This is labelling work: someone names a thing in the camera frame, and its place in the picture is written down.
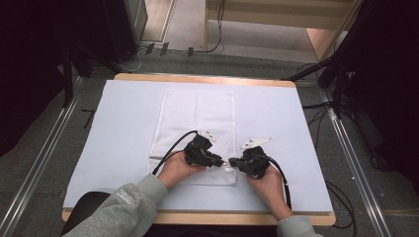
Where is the white table cover sheet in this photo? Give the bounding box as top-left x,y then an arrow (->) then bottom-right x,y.
62,79 -> 334,213

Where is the person's right hand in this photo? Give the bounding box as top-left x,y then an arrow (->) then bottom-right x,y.
245,165 -> 289,207

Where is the black hanging cable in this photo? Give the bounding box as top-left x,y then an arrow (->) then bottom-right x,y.
192,0 -> 227,55

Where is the black floor cable bundle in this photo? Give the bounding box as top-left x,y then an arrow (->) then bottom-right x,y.
300,101 -> 334,149

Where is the dark curtain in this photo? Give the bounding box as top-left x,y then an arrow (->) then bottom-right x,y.
342,0 -> 419,196
0,0 -> 112,157

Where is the black cabinet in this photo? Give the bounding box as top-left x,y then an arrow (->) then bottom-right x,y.
102,0 -> 149,64

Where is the white mesh laundry bag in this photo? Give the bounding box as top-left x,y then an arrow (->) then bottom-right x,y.
146,88 -> 238,187

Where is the white floor cable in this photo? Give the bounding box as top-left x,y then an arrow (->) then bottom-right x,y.
120,45 -> 150,73

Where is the black looped floor cable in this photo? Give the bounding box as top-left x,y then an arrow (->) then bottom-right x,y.
324,179 -> 359,237

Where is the light wooden shelf unit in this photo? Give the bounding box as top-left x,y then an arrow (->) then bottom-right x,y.
203,0 -> 364,62

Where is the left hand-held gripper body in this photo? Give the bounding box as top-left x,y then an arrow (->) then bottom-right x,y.
183,129 -> 218,167

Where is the metal floor rail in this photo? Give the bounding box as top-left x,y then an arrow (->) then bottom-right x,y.
0,76 -> 84,237
319,88 -> 393,237

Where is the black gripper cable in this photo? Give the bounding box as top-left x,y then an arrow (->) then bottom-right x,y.
266,154 -> 293,211
150,129 -> 201,177

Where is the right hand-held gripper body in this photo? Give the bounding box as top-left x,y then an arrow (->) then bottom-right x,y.
239,136 -> 275,181

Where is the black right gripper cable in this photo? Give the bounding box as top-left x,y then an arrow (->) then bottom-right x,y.
266,154 -> 293,211

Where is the person's left hand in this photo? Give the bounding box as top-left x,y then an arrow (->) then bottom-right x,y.
157,150 -> 208,191

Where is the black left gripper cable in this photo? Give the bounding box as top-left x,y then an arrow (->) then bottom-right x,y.
150,129 -> 201,177

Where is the black metal stand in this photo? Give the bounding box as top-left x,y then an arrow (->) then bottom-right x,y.
61,47 -> 100,109
281,48 -> 352,120

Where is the wooden table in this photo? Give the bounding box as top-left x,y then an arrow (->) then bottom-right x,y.
61,72 -> 337,227

